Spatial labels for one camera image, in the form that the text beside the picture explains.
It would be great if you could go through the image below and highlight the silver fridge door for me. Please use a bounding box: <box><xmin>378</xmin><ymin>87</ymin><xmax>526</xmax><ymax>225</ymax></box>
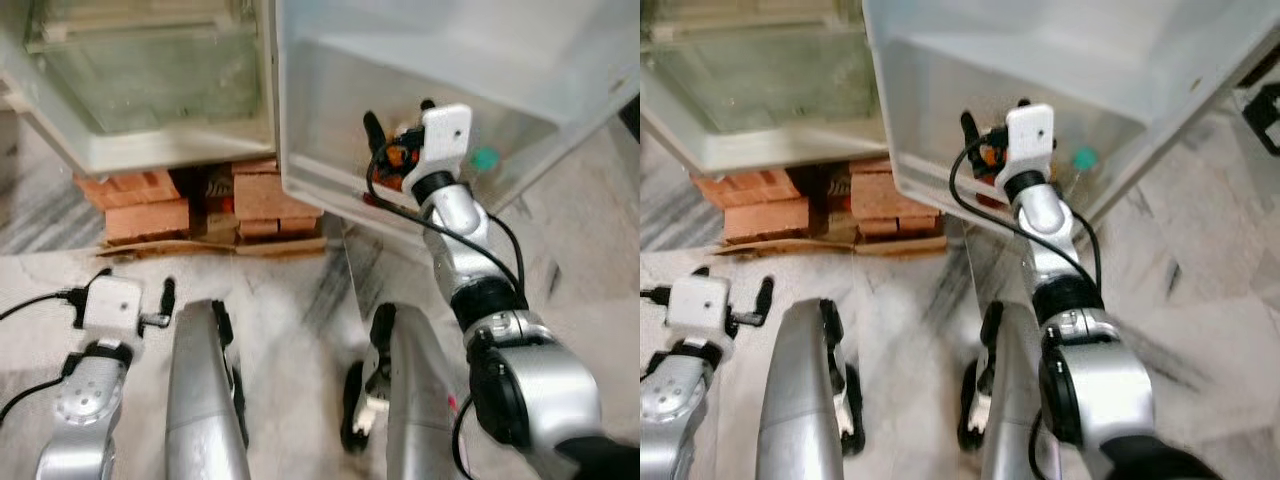
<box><xmin>862</xmin><ymin>0</ymin><xmax>1280</xmax><ymax>241</ymax></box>
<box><xmin>277</xmin><ymin>0</ymin><xmax>641</xmax><ymax>241</ymax></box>

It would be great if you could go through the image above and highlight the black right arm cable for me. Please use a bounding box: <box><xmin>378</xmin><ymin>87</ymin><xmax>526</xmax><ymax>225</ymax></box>
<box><xmin>947</xmin><ymin>138</ymin><xmax>1103</xmax><ymax>301</ymax></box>
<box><xmin>362</xmin><ymin>140</ymin><xmax>529</xmax><ymax>301</ymax></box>

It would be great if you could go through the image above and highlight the flat brown cardboard sheet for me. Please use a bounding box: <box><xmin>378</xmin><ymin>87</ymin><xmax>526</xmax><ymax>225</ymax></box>
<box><xmin>100</xmin><ymin>236</ymin><xmax>328</xmax><ymax>259</ymax></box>
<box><xmin>715</xmin><ymin>236</ymin><xmax>949</xmax><ymax>259</ymax></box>

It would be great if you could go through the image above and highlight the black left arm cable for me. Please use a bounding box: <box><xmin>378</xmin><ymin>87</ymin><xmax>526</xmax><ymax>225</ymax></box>
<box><xmin>0</xmin><ymin>285</ymin><xmax>89</xmax><ymax>426</ymax></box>
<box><xmin>640</xmin><ymin>285</ymin><xmax>671</xmax><ymax>381</ymax></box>

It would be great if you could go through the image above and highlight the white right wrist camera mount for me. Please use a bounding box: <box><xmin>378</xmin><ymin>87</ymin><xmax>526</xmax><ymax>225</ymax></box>
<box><xmin>1003</xmin><ymin>103</ymin><xmax>1058</xmax><ymax>179</ymax></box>
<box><xmin>415</xmin><ymin>103</ymin><xmax>473</xmax><ymax>181</ymax></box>

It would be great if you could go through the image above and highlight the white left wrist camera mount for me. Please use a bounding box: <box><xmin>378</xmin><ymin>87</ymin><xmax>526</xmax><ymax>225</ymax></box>
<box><xmin>82</xmin><ymin>277</ymin><xmax>144</xmax><ymax>336</ymax></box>
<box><xmin>667</xmin><ymin>275</ymin><xmax>731</xmax><ymax>334</ymax></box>

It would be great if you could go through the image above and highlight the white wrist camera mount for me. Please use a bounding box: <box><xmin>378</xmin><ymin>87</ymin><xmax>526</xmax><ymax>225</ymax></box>
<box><xmin>82</xmin><ymin>277</ymin><xmax>144</xmax><ymax>336</ymax></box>
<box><xmin>1003</xmin><ymin>103</ymin><xmax>1058</xmax><ymax>179</ymax></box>
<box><xmin>667</xmin><ymin>275</ymin><xmax>731</xmax><ymax>334</ymax></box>
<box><xmin>415</xmin><ymin>103</ymin><xmax>473</xmax><ymax>181</ymax></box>

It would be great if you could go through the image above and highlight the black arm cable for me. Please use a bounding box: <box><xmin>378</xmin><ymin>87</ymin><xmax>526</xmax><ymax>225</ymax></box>
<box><xmin>0</xmin><ymin>285</ymin><xmax>89</xmax><ymax>426</ymax></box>
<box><xmin>947</xmin><ymin>138</ymin><xmax>1103</xmax><ymax>301</ymax></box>
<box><xmin>640</xmin><ymin>285</ymin><xmax>671</xmax><ymax>381</ymax></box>
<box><xmin>362</xmin><ymin>140</ymin><xmax>529</xmax><ymax>301</ymax></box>

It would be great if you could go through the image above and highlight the translucent crisper drawer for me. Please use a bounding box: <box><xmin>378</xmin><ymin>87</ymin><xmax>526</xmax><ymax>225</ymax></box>
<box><xmin>35</xmin><ymin>40</ymin><xmax>263</xmax><ymax>134</ymax></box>
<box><xmin>648</xmin><ymin>40</ymin><xmax>881</xmax><ymax>134</ymax></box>

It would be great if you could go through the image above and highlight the dark printed box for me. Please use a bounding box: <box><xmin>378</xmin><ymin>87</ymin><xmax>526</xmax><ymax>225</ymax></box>
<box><xmin>192</xmin><ymin>165</ymin><xmax>236</xmax><ymax>241</ymax></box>

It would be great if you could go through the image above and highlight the silver robot left leg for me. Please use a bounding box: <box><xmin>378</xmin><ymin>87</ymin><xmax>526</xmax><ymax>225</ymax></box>
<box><xmin>755</xmin><ymin>298</ymin><xmax>866</xmax><ymax>480</ymax></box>
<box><xmin>165</xmin><ymin>298</ymin><xmax>251</xmax><ymax>480</ymax></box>

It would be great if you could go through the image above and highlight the silver fridge white interior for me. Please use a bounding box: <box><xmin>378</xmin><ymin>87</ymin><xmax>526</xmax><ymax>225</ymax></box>
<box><xmin>0</xmin><ymin>0</ymin><xmax>278</xmax><ymax>176</ymax></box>
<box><xmin>640</xmin><ymin>0</ymin><xmax>891</xmax><ymax>176</ymax></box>

